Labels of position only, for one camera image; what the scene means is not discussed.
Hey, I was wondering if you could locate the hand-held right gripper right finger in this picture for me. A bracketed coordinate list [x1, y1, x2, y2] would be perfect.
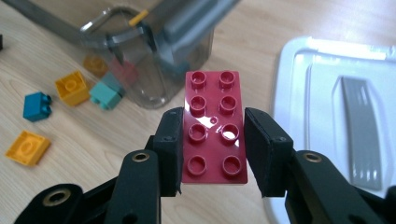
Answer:
[243, 106, 295, 199]

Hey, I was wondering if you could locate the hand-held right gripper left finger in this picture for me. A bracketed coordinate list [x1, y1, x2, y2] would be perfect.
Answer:
[144, 106, 185, 198]

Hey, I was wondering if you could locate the long red toy brick plate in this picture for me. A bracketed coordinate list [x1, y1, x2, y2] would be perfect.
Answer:
[181, 70, 249, 186]

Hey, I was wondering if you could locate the white box lid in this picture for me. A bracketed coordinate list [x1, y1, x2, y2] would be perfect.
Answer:
[262, 35, 396, 224]

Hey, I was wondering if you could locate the red square toy brick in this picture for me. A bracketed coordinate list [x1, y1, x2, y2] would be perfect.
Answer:
[108, 59, 139, 85]

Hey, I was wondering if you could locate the small light teal toy brick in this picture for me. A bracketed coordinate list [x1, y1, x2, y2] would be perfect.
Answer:
[100, 71, 127, 97]

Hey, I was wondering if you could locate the orange square toy brick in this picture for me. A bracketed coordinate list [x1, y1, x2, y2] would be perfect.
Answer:
[54, 70, 92, 107]
[82, 54, 110, 78]

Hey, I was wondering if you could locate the clear brown storage box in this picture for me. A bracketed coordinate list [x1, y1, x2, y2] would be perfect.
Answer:
[2, 0, 242, 110]

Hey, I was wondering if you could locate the blue toy brick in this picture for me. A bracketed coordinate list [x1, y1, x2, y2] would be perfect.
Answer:
[22, 91, 53, 123]

